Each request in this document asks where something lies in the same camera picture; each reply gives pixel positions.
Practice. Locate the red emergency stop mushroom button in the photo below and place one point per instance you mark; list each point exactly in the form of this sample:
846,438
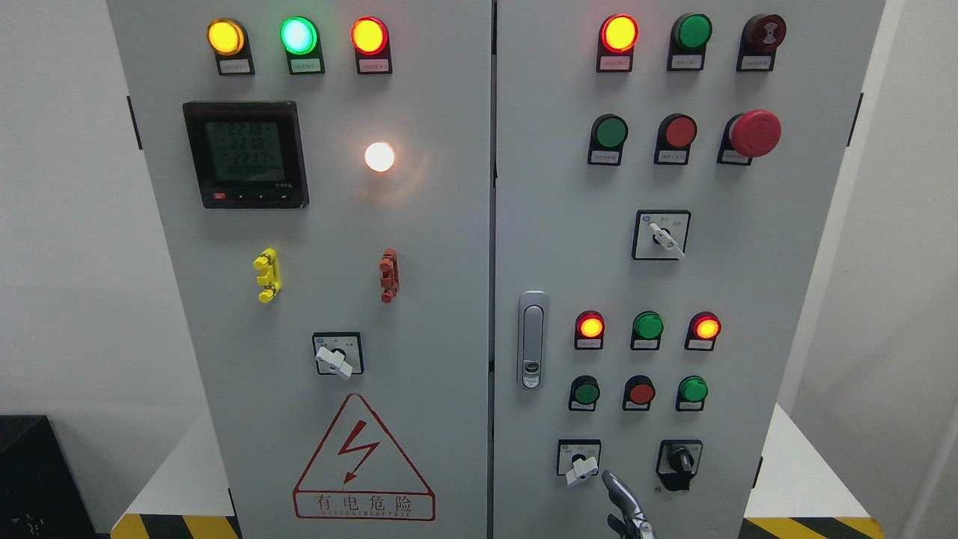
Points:
747,136

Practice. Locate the grey robotic right hand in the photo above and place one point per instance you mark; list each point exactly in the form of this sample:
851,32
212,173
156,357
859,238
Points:
632,522

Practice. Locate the black box lower left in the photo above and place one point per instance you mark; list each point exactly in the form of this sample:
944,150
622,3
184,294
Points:
39,498

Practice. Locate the red push button upper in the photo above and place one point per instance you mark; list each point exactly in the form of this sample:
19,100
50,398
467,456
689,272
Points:
674,140

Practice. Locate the red-orange indicator light left door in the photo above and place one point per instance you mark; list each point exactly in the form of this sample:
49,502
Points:
370,37

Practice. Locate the green push button lower left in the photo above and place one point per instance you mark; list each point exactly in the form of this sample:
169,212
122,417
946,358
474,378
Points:
584,394

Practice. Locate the red lit indicator top right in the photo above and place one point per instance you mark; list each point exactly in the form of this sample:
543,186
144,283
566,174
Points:
616,42

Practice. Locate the red electric hazard warning sticker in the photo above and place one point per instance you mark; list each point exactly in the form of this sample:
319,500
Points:
360,472

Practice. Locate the red push button lower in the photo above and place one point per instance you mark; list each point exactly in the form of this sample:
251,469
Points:
638,393

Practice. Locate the red lit indicator middle right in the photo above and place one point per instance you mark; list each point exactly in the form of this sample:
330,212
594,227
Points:
702,332

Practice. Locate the green push button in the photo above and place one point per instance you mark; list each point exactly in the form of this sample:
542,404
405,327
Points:
692,392
607,139
584,394

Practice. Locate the red lit indicator middle left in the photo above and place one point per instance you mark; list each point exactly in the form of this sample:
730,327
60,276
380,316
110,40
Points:
590,328

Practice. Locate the grey cabinet door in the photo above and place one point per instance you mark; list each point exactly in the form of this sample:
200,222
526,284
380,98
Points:
426,361
566,228

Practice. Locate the black knob selector switch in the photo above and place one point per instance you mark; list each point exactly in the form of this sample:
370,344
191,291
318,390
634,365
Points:
677,462

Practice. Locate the left door selector switch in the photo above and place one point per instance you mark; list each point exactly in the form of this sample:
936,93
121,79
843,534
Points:
338,354

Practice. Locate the yellow indicator light top left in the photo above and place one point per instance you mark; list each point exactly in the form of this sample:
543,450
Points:
229,42

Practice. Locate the red terminal connector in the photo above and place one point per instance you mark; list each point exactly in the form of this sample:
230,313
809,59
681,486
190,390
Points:
389,280

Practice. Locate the lower white selector switch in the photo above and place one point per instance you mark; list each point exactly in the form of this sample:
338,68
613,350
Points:
577,459

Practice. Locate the black digital power meter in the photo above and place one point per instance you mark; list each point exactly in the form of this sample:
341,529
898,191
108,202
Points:
248,154

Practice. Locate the red lit indicator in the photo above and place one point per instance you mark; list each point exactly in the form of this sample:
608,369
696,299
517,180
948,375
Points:
616,42
702,332
590,328

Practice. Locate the silver cabinet door handle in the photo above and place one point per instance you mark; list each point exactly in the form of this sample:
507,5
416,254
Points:
532,309

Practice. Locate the green lit indicator light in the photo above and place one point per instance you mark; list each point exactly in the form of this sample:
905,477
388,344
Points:
302,46

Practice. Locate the left grey cabinet door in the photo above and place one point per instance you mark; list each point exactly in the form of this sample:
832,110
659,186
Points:
426,361

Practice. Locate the green push button lower right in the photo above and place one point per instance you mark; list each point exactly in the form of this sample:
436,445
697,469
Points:
692,392

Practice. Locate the red push button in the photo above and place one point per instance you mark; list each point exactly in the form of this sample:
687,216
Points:
674,140
638,393

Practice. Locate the green push button upper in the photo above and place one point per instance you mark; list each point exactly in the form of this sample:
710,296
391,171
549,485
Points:
607,139

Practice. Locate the upper right selector switch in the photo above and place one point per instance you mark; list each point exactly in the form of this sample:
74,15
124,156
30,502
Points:
660,235

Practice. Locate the green indicator middle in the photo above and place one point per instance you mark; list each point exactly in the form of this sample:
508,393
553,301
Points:
647,330

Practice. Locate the yellow terminal connector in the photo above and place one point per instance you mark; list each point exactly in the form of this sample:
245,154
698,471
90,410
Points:
269,277

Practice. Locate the right grey cabinet door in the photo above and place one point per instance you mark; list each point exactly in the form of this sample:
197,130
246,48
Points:
566,228

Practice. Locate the dark red buzzer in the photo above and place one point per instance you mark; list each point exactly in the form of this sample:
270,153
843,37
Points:
760,38

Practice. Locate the white glowing indicator light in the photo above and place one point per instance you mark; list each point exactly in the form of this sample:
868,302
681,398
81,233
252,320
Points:
380,157

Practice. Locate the green indicator top right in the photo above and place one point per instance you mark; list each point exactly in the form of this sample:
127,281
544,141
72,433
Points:
689,37

